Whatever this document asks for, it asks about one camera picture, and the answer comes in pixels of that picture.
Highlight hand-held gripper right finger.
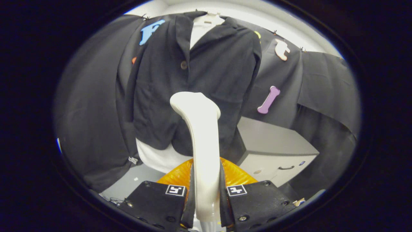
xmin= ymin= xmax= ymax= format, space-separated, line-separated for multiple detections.
xmin=220 ymin=157 xmax=298 ymax=230

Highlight black suit jacket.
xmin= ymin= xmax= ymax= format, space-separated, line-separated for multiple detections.
xmin=124 ymin=11 xmax=263 ymax=157

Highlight white garment steamer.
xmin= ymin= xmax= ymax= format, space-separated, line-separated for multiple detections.
xmin=170 ymin=92 xmax=221 ymax=223

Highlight black backdrop cloth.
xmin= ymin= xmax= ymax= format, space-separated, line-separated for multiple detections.
xmin=53 ymin=13 xmax=362 ymax=200

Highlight grey cabinet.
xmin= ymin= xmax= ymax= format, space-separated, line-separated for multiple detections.
xmin=237 ymin=116 xmax=320 ymax=188

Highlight tangle of thin cables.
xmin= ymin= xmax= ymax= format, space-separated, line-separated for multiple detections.
xmin=108 ymin=196 xmax=129 ymax=207

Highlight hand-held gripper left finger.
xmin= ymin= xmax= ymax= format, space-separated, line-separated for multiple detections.
xmin=117 ymin=158 xmax=196 ymax=231

